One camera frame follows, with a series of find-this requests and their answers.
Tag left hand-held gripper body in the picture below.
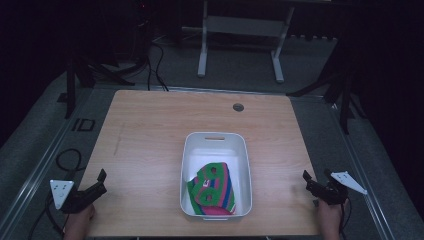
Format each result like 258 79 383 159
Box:
49 179 98 215

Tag white metal desk frame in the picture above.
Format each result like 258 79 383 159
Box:
196 0 296 84

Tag person's left hand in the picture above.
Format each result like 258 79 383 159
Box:
63 203 97 240

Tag green pink blue striped cloth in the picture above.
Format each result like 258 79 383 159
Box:
186 161 237 216

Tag black cable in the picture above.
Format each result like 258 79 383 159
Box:
338 197 353 240
27 148 85 240
145 41 170 92

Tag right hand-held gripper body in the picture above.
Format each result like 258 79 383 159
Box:
313 170 369 206

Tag person's right hand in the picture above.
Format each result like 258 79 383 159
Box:
316 198 349 240

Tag black metal stand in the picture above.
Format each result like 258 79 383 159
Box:
286 43 368 136
56 49 136 120

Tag white plastic basin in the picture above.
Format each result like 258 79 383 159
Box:
179 131 253 222

